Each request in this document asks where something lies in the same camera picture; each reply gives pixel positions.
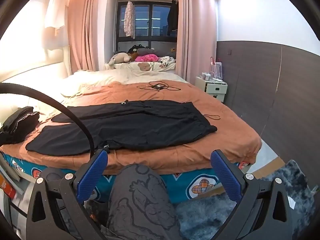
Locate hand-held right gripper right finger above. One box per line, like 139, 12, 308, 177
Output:
211, 150, 300, 240

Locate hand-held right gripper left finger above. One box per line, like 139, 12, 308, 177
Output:
19, 149, 108, 240

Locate black pants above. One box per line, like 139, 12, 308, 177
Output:
26, 100, 221, 155

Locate person's leg in grey pants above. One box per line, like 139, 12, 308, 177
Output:
106, 164, 180, 240

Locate bed with teal printed sheet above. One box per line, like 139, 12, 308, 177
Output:
0, 60, 263, 203

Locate blue grey shaggy rug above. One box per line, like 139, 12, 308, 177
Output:
175, 159, 318, 240

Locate orange blanket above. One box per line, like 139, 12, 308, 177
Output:
0, 79, 262, 175

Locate orange box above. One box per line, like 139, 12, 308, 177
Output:
0, 174, 17, 198

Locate white nightstand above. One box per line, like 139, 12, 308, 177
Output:
195, 76, 228, 103

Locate pile of dark folded clothes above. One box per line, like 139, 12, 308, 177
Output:
0, 106, 40, 145

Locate cream duvet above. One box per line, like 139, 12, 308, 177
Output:
60, 69, 189, 98

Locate striped bag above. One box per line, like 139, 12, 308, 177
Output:
210, 56, 223, 79

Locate beige plush toy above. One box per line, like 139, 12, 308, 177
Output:
108, 52, 132, 67

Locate cream padded headboard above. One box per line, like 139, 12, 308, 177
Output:
0, 46, 72, 110

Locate pink plush toy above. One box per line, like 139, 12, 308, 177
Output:
135, 54, 159, 62

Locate dark plush toy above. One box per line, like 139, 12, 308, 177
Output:
127, 44, 147, 54

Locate pink curtain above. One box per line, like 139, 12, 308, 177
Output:
177, 0, 218, 83
68, 0, 109, 75

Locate hanging floral garment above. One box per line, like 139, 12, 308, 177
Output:
124, 1, 136, 39

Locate hanging dark garment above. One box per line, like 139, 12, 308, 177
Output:
167, 1, 178, 37

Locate dark framed window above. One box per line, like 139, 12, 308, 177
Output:
116, 1, 178, 53

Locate hanging white garment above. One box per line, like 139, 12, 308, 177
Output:
44, 0, 68, 49

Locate thin black cable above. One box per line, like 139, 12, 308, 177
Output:
137, 80, 181, 92

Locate thick black gripper cable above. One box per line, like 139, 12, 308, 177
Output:
0, 82, 97, 157

